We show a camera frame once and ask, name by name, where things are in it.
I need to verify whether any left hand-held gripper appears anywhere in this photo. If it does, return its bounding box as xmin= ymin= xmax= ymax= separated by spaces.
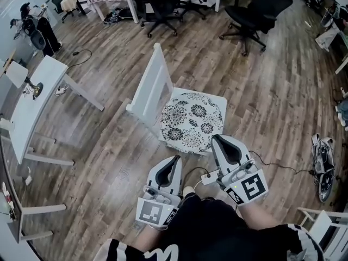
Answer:
xmin=135 ymin=155 xmax=182 ymax=231

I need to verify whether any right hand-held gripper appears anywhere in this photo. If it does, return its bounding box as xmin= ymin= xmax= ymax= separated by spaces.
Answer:
xmin=211 ymin=134 xmax=270 ymax=207

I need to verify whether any white black floral cushion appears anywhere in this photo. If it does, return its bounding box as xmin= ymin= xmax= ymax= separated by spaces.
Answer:
xmin=159 ymin=90 xmax=225 ymax=153

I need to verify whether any white wooden chair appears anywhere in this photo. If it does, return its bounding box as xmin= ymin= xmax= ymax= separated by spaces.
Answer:
xmin=125 ymin=42 xmax=228 ymax=157

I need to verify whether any person's left forearm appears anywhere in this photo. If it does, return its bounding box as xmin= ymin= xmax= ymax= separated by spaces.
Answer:
xmin=140 ymin=224 xmax=171 ymax=246

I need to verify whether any person's right forearm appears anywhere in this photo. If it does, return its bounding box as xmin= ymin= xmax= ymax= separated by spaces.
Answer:
xmin=235 ymin=200 xmax=277 ymax=231

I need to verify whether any person's white shoe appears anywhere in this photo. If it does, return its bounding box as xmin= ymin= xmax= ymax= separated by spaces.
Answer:
xmin=182 ymin=185 xmax=197 ymax=201

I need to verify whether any person's black white shirt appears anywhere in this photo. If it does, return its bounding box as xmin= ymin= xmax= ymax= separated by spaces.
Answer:
xmin=94 ymin=193 xmax=326 ymax=261

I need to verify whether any grey backpack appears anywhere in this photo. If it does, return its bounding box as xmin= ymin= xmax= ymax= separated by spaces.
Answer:
xmin=310 ymin=133 xmax=337 ymax=203

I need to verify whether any white charger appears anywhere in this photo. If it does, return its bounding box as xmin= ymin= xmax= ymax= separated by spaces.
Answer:
xmin=25 ymin=166 xmax=35 ymax=186

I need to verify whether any white metal-legged table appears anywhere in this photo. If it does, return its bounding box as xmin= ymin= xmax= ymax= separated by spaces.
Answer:
xmin=0 ymin=54 xmax=105 ymax=166

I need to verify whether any brass base table lamp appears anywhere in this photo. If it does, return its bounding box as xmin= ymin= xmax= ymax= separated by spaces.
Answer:
xmin=24 ymin=76 xmax=44 ymax=101

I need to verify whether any black bags pile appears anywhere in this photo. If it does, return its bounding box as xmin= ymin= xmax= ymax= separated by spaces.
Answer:
xmin=102 ymin=7 xmax=134 ymax=26

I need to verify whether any white wooden frame furniture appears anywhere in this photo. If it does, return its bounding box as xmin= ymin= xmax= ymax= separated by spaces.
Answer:
xmin=296 ymin=207 xmax=348 ymax=261

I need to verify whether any black power adapter cable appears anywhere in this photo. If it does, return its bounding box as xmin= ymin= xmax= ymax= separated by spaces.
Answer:
xmin=71 ymin=48 xmax=93 ymax=66

